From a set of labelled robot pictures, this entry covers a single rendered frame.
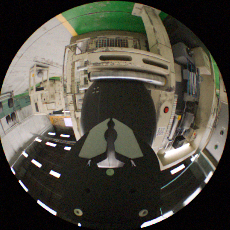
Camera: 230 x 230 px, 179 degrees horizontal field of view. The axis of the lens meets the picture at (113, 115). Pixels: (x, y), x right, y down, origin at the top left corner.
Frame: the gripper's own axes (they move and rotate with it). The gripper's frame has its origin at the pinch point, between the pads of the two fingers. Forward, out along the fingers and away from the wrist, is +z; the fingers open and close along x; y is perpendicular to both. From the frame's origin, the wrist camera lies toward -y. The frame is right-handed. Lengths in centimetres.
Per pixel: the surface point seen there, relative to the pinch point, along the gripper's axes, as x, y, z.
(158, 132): 32.1, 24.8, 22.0
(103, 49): -3.1, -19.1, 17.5
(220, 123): 65, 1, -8
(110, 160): -0.6, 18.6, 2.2
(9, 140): -1097, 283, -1
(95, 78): -6.5, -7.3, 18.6
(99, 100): -3.7, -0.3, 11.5
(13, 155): -1098, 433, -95
